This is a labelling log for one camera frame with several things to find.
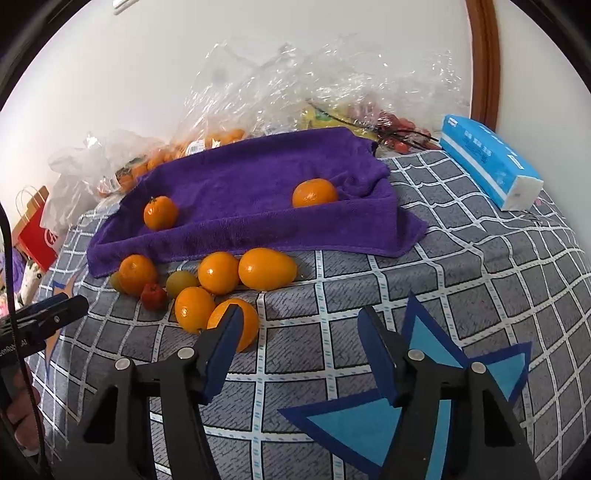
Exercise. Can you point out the round orange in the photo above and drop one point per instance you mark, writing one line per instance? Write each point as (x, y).
(218, 272)
(137, 274)
(194, 309)
(315, 193)
(248, 328)

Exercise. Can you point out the person's left hand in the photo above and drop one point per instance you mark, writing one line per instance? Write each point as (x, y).
(21, 413)

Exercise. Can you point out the large oval orange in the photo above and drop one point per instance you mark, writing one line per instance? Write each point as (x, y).
(268, 269)

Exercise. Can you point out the yellow-green round citrus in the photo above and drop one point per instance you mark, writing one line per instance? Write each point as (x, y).
(180, 281)

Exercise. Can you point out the orange with green stem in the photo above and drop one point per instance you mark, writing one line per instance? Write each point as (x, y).
(159, 213)

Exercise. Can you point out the red paper bag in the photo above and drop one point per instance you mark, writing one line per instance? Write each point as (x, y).
(39, 230)

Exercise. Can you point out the red strawberry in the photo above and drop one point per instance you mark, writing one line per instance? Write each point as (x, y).
(153, 296)

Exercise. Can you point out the white wall fixture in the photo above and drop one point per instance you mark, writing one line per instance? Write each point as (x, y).
(124, 4)

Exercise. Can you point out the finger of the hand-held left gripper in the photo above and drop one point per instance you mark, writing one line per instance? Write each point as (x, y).
(60, 310)

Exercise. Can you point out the blue tissue pack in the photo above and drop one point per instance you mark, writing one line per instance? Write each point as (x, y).
(489, 161)

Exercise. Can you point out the white plastic bag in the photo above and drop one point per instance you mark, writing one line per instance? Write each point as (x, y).
(69, 184)

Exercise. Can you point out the labelled clear bag of oranges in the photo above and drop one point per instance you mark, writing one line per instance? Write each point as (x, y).
(217, 138)

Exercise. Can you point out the yellow package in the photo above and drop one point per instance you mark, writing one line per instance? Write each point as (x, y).
(323, 117)

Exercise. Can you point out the large clear plastic wrap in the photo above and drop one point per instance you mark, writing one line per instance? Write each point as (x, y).
(323, 78)

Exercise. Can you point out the brown wooden frame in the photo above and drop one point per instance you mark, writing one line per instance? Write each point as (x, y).
(485, 60)

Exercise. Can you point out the purple towel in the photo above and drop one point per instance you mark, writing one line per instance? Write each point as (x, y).
(254, 184)

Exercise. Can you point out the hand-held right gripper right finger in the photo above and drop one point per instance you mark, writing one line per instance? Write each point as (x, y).
(381, 355)

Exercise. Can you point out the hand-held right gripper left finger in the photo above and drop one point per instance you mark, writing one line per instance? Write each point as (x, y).
(228, 350)

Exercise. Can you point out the pile of red cherry tomatoes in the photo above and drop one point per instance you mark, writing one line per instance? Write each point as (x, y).
(397, 124)

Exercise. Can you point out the white printed bag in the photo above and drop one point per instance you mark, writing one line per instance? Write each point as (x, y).
(32, 279)

